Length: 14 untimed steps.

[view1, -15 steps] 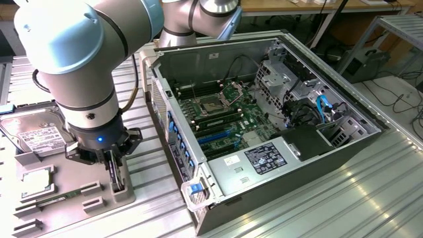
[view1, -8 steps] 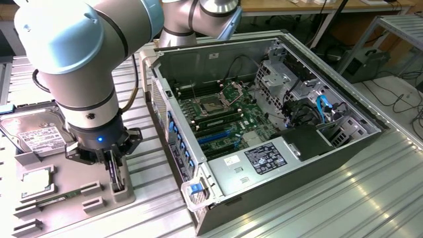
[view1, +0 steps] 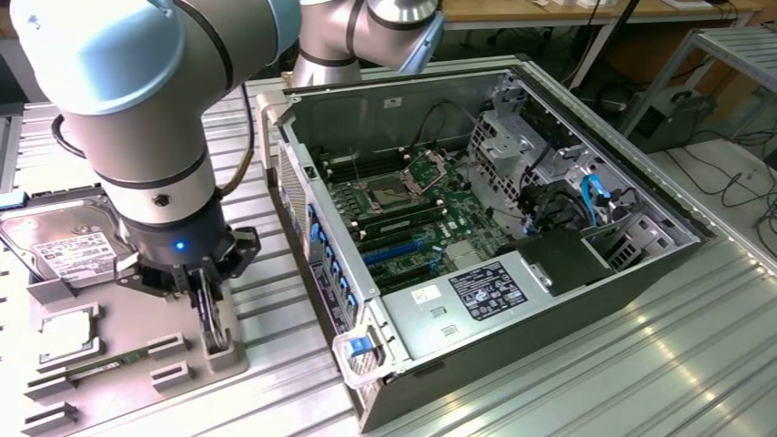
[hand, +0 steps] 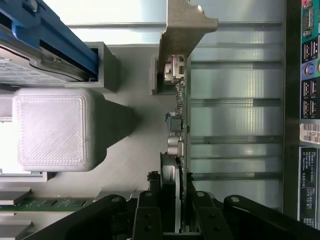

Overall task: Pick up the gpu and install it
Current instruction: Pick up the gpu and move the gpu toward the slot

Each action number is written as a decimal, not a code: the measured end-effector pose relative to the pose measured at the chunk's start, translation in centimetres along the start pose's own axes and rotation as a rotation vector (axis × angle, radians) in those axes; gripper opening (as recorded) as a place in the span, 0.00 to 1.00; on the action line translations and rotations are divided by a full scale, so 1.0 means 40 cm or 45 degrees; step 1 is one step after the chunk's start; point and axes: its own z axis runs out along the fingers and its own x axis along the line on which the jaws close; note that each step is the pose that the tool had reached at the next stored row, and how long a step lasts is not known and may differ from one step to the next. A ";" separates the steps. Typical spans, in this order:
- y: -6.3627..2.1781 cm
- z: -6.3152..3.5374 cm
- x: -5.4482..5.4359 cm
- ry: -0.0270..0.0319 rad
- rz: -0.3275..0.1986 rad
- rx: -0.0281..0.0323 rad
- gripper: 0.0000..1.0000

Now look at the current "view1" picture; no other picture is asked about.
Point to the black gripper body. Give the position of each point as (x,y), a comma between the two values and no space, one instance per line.
(177,236)

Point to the black graphics card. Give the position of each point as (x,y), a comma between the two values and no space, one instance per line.
(210,309)

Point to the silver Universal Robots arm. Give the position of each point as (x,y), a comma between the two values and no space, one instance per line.
(122,68)

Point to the silver hard disk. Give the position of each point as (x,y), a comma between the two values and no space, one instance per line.
(55,241)

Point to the silver CPU chip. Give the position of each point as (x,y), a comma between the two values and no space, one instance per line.
(66,336)

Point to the grey parts rack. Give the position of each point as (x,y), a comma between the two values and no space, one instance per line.
(122,364)

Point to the green RAM stick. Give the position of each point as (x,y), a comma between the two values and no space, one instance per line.
(98,364)

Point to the blue expansion slot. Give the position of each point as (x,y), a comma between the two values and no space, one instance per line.
(391,255)

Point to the metal locking lever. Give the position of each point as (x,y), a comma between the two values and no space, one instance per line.
(358,173)

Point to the black installed RAM stick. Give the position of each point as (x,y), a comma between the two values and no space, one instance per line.
(401,220)

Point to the CPU socket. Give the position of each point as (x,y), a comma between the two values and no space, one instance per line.
(389,196)

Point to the blue case latch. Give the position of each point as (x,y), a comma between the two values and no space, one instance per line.
(358,346)

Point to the green motherboard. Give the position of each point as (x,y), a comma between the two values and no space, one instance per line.
(450,218)

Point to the metal socket cover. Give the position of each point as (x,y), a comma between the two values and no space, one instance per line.
(429,169)

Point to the silver chipset heatsink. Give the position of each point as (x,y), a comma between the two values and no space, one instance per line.
(463,252)

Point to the grey power supply unit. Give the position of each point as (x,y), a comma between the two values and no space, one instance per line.
(450,309)

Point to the metal disk bay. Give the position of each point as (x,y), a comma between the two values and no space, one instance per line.
(505,155)

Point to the black plastic air shroud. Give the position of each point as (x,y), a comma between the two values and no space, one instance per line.
(559,261)

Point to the black open PC case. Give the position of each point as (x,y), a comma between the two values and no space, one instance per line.
(547,328)

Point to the black equipment box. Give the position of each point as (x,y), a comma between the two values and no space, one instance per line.
(671,120)

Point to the wooden desk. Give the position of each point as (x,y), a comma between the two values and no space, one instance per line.
(577,11)

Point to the metal slat table frame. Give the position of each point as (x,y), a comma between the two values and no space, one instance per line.
(735,50)

